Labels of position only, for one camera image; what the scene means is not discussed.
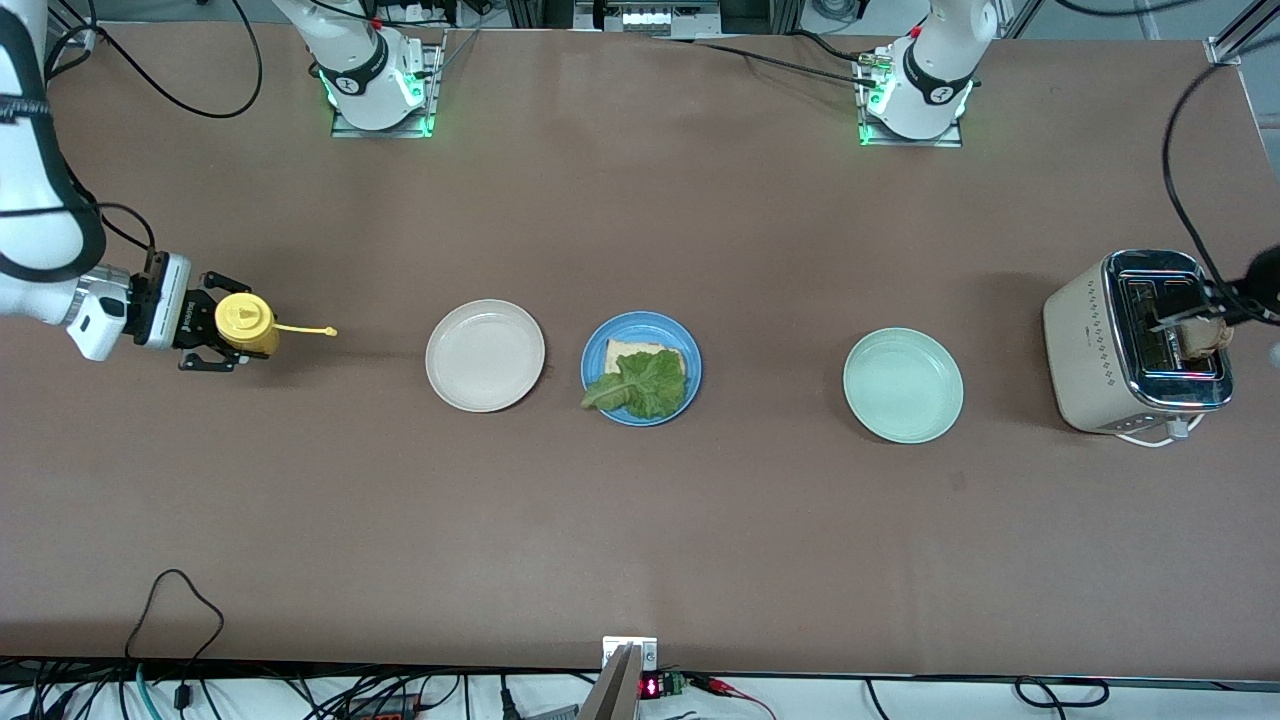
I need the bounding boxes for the brown bread slice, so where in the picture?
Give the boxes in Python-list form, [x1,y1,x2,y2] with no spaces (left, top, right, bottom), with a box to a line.
[603,339,687,387]
[1174,312,1235,362]

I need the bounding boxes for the yellow mustard squeeze bottle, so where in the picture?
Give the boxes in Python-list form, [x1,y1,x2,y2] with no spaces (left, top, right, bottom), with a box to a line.
[213,292,339,359]

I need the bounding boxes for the green lettuce leaf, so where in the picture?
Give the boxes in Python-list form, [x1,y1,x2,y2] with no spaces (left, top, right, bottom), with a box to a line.
[581,348,690,421]

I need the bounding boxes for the beige round plate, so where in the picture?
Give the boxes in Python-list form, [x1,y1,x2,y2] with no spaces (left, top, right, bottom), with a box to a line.
[425,299,547,414]

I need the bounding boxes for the light green round plate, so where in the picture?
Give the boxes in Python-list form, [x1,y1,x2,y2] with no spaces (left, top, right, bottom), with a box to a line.
[842,327,965,445]

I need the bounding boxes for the blue round plate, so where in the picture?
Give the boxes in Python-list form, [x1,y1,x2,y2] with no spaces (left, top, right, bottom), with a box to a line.
[581,311,703,428]

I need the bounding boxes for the silver beige toaster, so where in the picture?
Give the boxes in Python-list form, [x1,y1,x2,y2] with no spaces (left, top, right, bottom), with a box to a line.
[1042,249,1236,436]

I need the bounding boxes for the black red power strip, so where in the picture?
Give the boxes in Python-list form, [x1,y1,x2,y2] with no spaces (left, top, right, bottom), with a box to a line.
[345,695,421,720]

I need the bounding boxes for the metal equipment rack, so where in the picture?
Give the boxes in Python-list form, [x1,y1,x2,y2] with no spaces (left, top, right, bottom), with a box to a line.
[505,0,801,37]

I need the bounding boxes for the white toaster power cord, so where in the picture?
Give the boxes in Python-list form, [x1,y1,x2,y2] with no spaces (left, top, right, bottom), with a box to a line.
[1112,415,1198,448]

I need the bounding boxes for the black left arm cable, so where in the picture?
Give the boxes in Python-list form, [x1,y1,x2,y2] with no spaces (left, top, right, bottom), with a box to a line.
[1160,60,1280,303]

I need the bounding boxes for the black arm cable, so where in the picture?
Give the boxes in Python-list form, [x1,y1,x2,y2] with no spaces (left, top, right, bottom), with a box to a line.
[1160,60,1280,303]
[45,0,265,283]

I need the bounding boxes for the thin black looped cable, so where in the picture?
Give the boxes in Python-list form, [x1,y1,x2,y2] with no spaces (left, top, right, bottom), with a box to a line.
[124,568,227,691]

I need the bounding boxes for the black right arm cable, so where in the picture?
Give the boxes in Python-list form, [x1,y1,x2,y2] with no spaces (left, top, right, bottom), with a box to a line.
[45,0,265,283]

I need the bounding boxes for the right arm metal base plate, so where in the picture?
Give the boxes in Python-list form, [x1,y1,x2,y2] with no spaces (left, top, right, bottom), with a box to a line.
[330,30,447,140]

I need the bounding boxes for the aluminium frame profile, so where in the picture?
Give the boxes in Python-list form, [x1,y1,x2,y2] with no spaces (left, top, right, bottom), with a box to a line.
[1204,0,1280,68]

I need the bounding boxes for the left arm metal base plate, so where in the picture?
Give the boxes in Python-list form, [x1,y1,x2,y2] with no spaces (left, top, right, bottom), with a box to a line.
[855,48,967,149]

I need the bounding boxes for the black coiled floor cable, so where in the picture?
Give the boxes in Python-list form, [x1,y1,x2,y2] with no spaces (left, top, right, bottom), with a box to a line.
[1013,676,1111,709]

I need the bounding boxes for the short black base cable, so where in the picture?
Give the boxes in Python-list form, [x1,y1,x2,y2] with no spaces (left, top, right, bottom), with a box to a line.
[790,30,886,65]

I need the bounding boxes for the long black base cable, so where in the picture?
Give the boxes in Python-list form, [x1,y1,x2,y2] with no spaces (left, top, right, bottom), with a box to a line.
[650,35,881,87]

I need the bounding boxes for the grey metal camera bracket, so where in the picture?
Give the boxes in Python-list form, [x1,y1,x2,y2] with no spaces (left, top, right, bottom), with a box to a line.
[578,635,660,720]

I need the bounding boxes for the red clip lead wires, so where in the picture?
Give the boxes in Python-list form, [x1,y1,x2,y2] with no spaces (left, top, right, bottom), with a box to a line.
[690,675,777,719]

